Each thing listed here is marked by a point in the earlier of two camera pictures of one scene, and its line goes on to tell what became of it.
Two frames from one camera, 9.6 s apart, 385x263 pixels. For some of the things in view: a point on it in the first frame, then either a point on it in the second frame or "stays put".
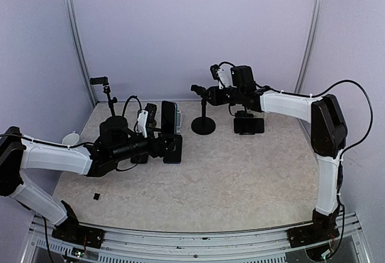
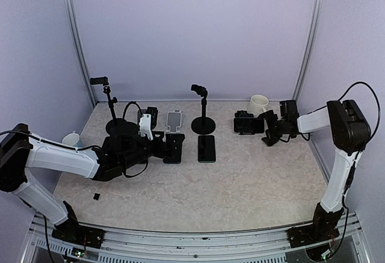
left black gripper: [154, 150] stays put
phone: [169, 117] to [206, 148]
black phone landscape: [248, 125] stays put
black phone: [174, 153] stays put
